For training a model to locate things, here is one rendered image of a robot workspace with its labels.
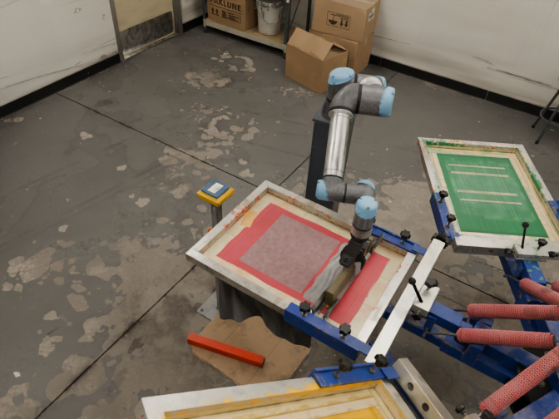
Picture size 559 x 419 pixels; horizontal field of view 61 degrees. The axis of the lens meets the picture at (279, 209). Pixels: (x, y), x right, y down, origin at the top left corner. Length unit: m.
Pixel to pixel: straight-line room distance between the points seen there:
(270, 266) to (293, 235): 0.20
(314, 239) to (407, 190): 2.00
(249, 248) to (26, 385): 1.51
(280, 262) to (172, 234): 1.59
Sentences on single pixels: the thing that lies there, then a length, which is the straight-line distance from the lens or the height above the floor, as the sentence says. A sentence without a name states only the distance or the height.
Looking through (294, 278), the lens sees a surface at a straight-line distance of 1.93.
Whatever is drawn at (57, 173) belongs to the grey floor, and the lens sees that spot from 4.19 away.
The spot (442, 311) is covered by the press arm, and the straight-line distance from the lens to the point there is 1.86.
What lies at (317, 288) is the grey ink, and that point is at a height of 0.96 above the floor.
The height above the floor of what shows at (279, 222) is 0.96.
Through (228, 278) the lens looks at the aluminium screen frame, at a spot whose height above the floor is 0.99.
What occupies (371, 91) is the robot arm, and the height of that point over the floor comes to 1.57.
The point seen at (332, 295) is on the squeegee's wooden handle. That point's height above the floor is 1.05.
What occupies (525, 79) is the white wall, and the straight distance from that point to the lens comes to 5.45.
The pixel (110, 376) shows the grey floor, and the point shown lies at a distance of 2.87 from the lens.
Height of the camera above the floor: 2.45
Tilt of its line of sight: 43 degrees down
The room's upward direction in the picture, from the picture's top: 4 degrees clockwise
